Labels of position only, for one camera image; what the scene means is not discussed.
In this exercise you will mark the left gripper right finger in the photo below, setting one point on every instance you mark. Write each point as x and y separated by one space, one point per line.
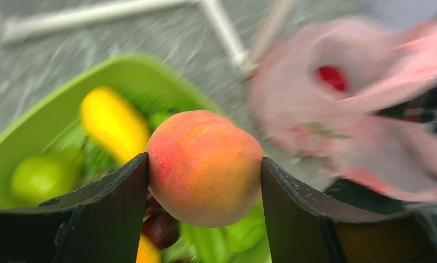
305 225

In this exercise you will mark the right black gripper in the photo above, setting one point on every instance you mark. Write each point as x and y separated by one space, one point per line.
422 109

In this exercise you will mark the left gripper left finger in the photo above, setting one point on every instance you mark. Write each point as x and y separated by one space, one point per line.
99 222

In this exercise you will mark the red fake fruit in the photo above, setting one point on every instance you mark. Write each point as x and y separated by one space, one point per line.
333 76

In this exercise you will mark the fake peach orange pink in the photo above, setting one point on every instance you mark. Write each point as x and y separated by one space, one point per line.
203 169

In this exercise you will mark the pink plastic bag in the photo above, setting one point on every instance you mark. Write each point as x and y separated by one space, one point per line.
307 117

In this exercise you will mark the orange yellow fake mango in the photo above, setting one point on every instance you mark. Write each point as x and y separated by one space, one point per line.
147 251

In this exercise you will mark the dark red fake grapes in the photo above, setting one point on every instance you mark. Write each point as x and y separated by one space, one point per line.
159 226

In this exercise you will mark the fake green leaves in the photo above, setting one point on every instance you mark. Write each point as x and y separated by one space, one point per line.
97 163

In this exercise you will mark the green plastic tray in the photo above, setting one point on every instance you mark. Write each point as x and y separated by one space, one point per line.
53 123

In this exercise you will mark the white pvc pipe frame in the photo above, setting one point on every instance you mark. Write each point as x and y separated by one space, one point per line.
243 60

